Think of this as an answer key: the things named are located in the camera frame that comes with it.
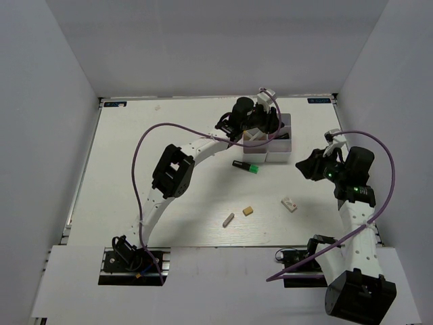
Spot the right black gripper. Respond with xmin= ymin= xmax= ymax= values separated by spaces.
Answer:
xmin=295 ymin=145 xmax=348 ymax=183

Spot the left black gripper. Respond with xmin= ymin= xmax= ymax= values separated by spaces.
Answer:
xmin=242 ymin=102 xmax=286 ymax=135

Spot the pale yellow white marker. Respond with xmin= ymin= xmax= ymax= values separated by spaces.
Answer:
xmin=250 ymin=132 xmax=267 ymax=141

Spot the pink black highlighter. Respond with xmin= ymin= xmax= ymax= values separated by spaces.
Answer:
xmin=275 ymin=133 xmax=290 ymax=139

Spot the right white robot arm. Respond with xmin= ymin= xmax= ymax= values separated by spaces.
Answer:
xmin=296 ymin=147 xmax=397 ymax=324

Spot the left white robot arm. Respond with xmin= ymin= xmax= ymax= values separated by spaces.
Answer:
xmin=112 ymin=88 xmax=283 ymax=270

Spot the left white compartment container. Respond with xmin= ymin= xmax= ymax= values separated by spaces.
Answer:
xmin=242 ymin=128 xmax=267 ymax=164

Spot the white compartment container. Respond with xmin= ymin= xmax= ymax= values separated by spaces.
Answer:
xmin=242 ymin=128 xmax=267 ymax=164
xmin=265 ymin=113 xmax=292 ymax=163

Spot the right white compartment container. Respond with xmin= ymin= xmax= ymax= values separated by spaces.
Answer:
xmin=265 ymin=113 xmax=292 ymax=163

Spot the white boxed eraser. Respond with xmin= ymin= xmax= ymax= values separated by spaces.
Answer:
xmin=281 ymin=197 xmax=298 ymax=213

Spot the green black highlighter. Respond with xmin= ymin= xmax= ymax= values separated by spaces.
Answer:
xmin=232 ymin=160 xmax=259 ymax=174

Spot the right blue table label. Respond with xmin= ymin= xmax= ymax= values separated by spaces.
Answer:
xmin=307 ymin=97 xmax=332 ymax=104

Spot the blue table label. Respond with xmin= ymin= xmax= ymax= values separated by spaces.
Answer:
xmin=104 ymin=101 xmax=127 ymax=108
xmin=307 ymin=97 xmax=332 ymax=104

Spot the tan eraser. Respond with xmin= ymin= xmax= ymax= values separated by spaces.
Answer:
xmin=242 ymin=207 xmax=254 ymax=216

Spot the grey eraser stick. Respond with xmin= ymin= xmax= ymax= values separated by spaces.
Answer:
xmin=223 ymin=213 xmax=235 ymax=228

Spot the left blue table label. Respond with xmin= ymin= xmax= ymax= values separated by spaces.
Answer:
xmin=104 ymin=101 xmax=127 ymax=108

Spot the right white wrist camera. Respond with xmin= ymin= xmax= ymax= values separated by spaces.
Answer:
xmin=323 ymin=129 xmax=347 ymax=157

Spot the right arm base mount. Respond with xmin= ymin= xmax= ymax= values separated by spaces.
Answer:
xmin=275 ymin=234 xmax=336 ymax=288

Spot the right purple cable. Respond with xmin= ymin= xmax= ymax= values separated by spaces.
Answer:
xmin=266 ymin=130 xmax=396 ymax=282

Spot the purple cable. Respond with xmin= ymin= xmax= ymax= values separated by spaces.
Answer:
xmin=131 ymin=88 xmax=282 ymax=285
xmin=266 ymin=130 xmax=396 ymax=282

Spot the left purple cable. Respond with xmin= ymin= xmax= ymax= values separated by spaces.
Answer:
xmin=131 ymin=88 xmax=282 ymax=285

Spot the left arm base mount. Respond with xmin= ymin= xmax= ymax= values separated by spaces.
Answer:
xmin=98 ymin=236 xmax=170 ymax=286

